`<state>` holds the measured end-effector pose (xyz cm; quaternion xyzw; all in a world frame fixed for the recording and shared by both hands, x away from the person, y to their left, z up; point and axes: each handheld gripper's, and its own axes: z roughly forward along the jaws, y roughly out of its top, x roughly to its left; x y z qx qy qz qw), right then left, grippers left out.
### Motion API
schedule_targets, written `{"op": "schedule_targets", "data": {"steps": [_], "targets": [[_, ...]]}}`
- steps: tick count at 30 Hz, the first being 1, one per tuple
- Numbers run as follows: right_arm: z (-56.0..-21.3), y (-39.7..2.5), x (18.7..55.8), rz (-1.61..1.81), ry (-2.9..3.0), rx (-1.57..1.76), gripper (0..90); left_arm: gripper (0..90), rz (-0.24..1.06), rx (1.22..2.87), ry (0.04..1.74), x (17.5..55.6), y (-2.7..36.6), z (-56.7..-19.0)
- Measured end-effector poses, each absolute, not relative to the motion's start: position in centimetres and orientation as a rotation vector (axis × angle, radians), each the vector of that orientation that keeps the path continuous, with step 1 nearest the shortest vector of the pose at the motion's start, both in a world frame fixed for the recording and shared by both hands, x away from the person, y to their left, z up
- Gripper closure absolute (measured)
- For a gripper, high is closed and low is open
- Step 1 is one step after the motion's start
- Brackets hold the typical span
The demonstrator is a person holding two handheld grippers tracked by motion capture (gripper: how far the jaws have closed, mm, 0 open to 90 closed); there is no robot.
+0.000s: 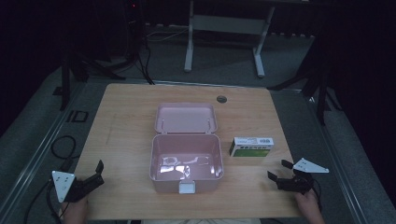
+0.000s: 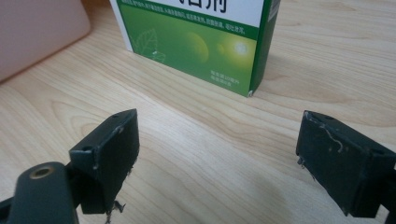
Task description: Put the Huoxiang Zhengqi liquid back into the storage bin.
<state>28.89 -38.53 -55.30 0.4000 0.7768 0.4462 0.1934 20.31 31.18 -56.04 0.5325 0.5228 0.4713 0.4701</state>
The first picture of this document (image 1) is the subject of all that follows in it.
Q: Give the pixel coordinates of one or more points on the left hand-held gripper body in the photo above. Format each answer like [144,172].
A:
[69,186]

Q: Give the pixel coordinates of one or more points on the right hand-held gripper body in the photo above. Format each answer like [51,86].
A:
[299,179]

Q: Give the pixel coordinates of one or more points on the person's left hand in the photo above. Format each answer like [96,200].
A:
[74,212]

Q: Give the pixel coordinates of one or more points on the person's right hand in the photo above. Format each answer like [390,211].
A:
[308,207]

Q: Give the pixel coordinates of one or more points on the green and white small carton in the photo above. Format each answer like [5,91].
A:
[251,152]

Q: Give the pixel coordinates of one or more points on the black metal stand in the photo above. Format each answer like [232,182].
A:
[66,84]
[320,93]

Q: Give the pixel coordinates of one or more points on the pink plastic storage box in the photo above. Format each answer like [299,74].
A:
[186,149]

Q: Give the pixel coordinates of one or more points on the grey round table grommet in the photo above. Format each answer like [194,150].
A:
[221,99]

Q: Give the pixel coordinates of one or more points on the dark computer tower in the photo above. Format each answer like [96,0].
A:
[134,28]

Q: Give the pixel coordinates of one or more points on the metal floor rail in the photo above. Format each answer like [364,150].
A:
[37,155]
[339,168]

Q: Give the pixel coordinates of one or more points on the black rectangular floor bracket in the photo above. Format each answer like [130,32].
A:
[77,116]

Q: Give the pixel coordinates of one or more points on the white metal desk frame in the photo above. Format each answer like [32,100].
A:
[229,25]

